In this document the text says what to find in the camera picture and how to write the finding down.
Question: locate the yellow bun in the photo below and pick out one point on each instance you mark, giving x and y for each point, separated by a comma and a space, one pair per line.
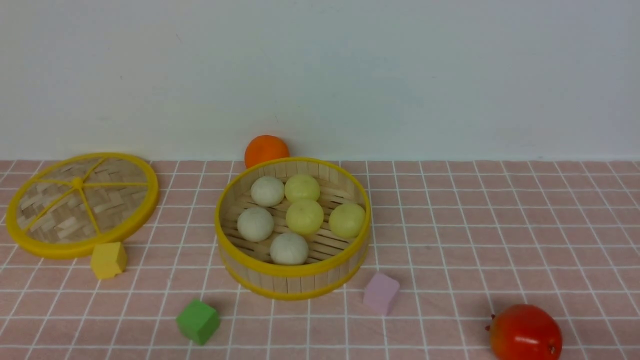
304, 217
346, 220
302, 187

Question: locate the white pleated bun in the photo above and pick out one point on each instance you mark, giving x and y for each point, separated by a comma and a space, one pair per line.
267, 191

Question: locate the white bun front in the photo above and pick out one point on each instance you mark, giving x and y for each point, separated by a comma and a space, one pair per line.
289, 248

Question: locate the bamboo steamer tray yellow rim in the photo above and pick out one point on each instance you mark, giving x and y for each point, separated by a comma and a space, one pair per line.
332, 260

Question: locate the woven steamer lid yellow rim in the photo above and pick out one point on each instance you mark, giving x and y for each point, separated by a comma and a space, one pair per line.
70, 207

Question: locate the orange fruit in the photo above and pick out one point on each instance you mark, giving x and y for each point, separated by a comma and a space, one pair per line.
265, 148

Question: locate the pink foam cube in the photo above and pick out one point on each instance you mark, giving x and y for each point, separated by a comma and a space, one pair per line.
380, 293

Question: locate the pink grid tablecloth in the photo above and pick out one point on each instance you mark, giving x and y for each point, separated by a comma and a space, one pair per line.
463, 239

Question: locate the green foam cube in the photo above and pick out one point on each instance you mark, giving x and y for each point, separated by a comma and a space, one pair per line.
198, 321

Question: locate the yellow foam block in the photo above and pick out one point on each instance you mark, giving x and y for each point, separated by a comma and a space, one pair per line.
108, 260

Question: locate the red pomegranate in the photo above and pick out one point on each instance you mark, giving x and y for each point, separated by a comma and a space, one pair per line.
525, 332

